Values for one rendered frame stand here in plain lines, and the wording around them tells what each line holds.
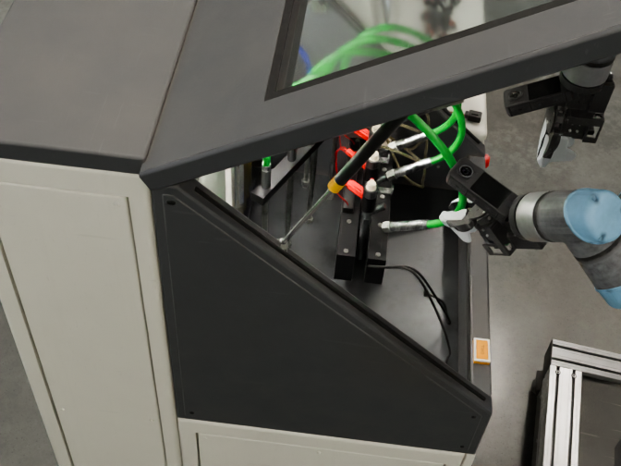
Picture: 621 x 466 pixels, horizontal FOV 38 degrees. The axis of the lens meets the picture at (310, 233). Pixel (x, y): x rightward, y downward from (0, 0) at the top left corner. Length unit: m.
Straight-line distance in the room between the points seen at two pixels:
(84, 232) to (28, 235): 0.09
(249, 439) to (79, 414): 0.34
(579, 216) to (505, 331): 1.71
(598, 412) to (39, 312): 1.61
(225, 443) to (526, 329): 1.40
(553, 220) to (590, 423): 1.36
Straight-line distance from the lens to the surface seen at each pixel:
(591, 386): 2.67
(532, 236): 1.35
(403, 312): 1.89
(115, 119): 1.28
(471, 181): 1.40
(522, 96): 1.55
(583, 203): 1.27
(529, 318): 3.01
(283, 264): 1.34
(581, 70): 1.49
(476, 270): 1.84
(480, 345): 1.72
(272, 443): 1.82
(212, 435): 1.82
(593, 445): 2.57
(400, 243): 2.01
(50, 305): 1.55
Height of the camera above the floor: 2.36
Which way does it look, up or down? 50 degrees down
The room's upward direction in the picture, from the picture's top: 5 degrees clockwise
